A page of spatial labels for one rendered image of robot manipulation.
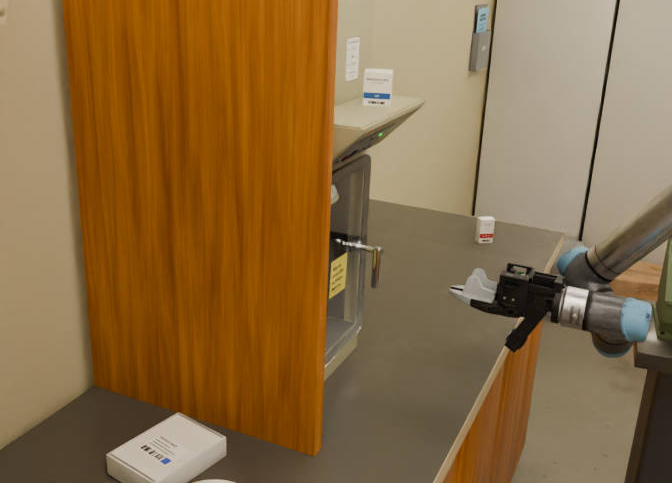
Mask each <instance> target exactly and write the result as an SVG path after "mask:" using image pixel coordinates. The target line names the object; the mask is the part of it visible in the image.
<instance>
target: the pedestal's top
mask: <svg viewBox="0 0 672 483"><path fill-rule="evenodd" d="M634 299H635V300H640V301H644V302H647V303H649V304H650V305H651V307H652V305H653V303H656V302H657V301H652V300H646V299H640V298H634ZM633 354H634V367H637V368H642V369H647V370H653V371H658V372H664V373H669V374H672V341H666V340H660V339H657V336H656V328H655V321H654V314H653V307H652V312H651V318H650V324H649V329H648V334H647V338H646V340H645V341H644V342H635V341H634V343H633Z"/></svg>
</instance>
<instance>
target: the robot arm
mask: <svg viewBox="0 0 672 483"><path fill-rule="evenodd" d="M671 237H672V183H671V184H670V185H668V186H667V187H666V188H665V189H663V190H662V191H661V192H660V193H659V194H657V195H656V196H655V197H654V198H652V199H651V200H650V201H649V202H647V203H646V204H645V205H644V206H642V207H641V208H640V209H639V210H637V211H636V212H635V213H634V214H633V215H631V216H630V217H629V218H628V219H626V220H625V221H624V222H623V223H621V224H620V225H619V226H618V227H616V228H615V229H614V230H613V231H612V232H610V233H609V234H608V235H607V236H605V237H604V238H603V239H602V240H600V241H599V242H598V243H597V244H595V245H594V246H593V247H592V248H590V249H589V248H587V247H584V246H581V247H576V248H573V249H571V250H570V251H568V252H565V253H564V254H562V255H561V256H560V257H559V259H558V261H557V268H558V270H559V272H560V274H561V276H558V275H553V274H548V273H543V272H538V271H534V270H535V268H534V267H529V266H524V265H518V264H513V263H508V264H507V271H502V272H501V274H500V279H499V282H498V283H496V282H493V281H489V280H488V279H487V277H486V274H485V271H484V270H483V269H481V268H476V269H474V271H473V273H472V275H471V276H469V277H468V279H467V282H466V284H465V286H461V285H460V286H451V289H449V292H450V293H451V294H452V295H454V296H455V297H456V298H457V299H459V300H461V301H462V302H464V303H465V304H468V305H470V306H471V307H473V308H475V309H478V310H480V311H483V312H486V313H490V314H495V315H502V316H505V317H513V318H519V317H524V319H523V320H522V322H521V323H520V324H519V325H518V327H517V328H516V329H515V328H514V329H513V330H512V331H511V332H509V333H508V336H507V338H506V340H507V341H506V343H505V344H504V346H506V347H507V348H508V349H510V350H511V351H512V352H514V353H515V352H516V351H517V349H519V350H520V348H521V347H522V346H524V345H525V342H526V341H527V339H528V338H527V337H528V336H529V335H530V333H531V332H532V331H533V330H534V329H535V327H536V326H537V325H538V324H539V323H540V321H541V320H542V319H543V318H544V316H545V315H546V314H547V313H548V312H551V323H556V324H558V323H559V322H560V325H561V326H565V327H570V328H574V329H579V330H583V331H588V332H590V333H591V335H592V337H591V338H592V343H593V345H594V347H595V349H596V350H597V351H598V352H599V353H600V354H601V355H603V356H605V357H608V358H619V357H622V356H624V355H625V354H626V353H627V352H628V351H629V350H630V349H631V347H632V345H633V343H634V341H635V342H644V341H645V340H646V338H647V334H648V329H649V324H650V318H651V312H652V307H651V305H650V304H649V303H647V302H644V301H640V300H635V299H634V298H631V297H629V298H627V297H621V296H616V295H615V294H614V292H613V290H612V289H611V287H610V285H609V283H610V282H612V281H613V280H614V279H615V278H616V277H618V276H619V275H620V274H622V273H623V272H624V271H626V270H627V269H628V268H630V267H631V266H632V265H634V264H635V263H637V262H638V261H639V260H641V259H642V258H643V257H645V256H646V255H647V254H649V253H650V252H652V251H653V250H654V249H656V248H657V247H658V246H660V245H661V244H662V243H664V242H665V241H666V240H668V239H669V238H671ZM513 266H517V267H522V268H527V271H526V275H525V274H524V273H525V272H520V271H519V273H518V274H516V269H515V268H513ZM564 284H565V285H566V287H567V288H566V289H565V287H564ZM496 300H497V301H496ZM495 301H496V302H495Z"/></svg>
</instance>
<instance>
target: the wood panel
mask: <svg viewBox="0 0 672 483"><path fill-rule="evenodd" d="M63 12H64V24H65V36H66V49H67V61H68V73H69V85H70V97H71V109H72V121H73V133H74V145H75V158H76V170H77V182H78V194H79V206H80V218H81V230H82V242H83V254H84V267H85V279H86V291H87V303H88V315H89V327H90V339H91V351H92V363H93V376H94V386H97V387H100V388H103V389H106V390H109V391H112V392H116V393H119V394H122V395H125V396H128V397H131V398H134V399H137V400H140V401H144V402H147V403H150V404H153V405H156V406H159V407H162V408H165V409H168V410H172V411H175V412H179V413H181V414H184V415H187V416H190V417H193V418H196V419H199V420H203V421H206V422H209V423H212V424H215V425H218V426H221V427H224V428H227V429H231V430H234V431H237V432H240V433H243V434H246V435H249V436H252V437H255V438H259V439H262V440H265V441H268V442H271V443H274V444H277V445H280V446H283V447H286V448H290V449H293V450H296V451H299V452H302V453H305V454H308V455H311V456H315V455H316V454H317V453H318V451H319V450H320V449H321V447H322V424H323V397H324V371H325V344H326V317H327V290H328V264H329V237H330V210H331V184H332V157H333V130H334V104H335V77H336V50H337V24H338V0H63Z"/></svg>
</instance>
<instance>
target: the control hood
mask: <svg viewBox="0 0 672 483"><path fill-rule="evenodd" d="M424 103H425V100H424V99H423V98H414V97H405V96H396V95H391V105H390V107H379V106H363V105H362V104H363V96H361V97H358V98H356V99H353V100H350V101H348V102H345V103H342V104H339V105H337V106H334V130H333V157H332V163H333V162H335V161H336V160H337V159H338V158H339V157H340V156H341V155H342V154H344V153H345V152H346V151H347V150H348V149H349V148H350V147H352V146H353V145H354V144H355V143H356V142H358V141H360V140H362V139H364V138H366V137H368V136H370V135H372V134H374V133H376V132H378V131H380V130H382V129H384V128H386V127H388V126H390V125H392V124H394V123H396V124H395V125H394V126H392V127H391V128H390V129H389V130H388V131H387V132H386V133H384V134H383V135H382V136H381V137H380V138H379V139H377V140H376V141H375V142H374V143H373V144H372V145H370V146H371V147H373V146H374V145H376V144H378V143H380V142H381V141H382V140H384V139H385V138H386V137H387V136H388V135H389V134H391V133H392V132H393V131H394V130H395V129H396V128H398V127H399V126H400V125H401V124H402V123H403V122H405V121H406V120H407V119H408V118H409V117H410V116H412V115H413V114H414V113H415V112H416V111H417V110H419V109H420V108H421V107H422V106H423V105H424ZM371 147H370V148H371Z"/></svg>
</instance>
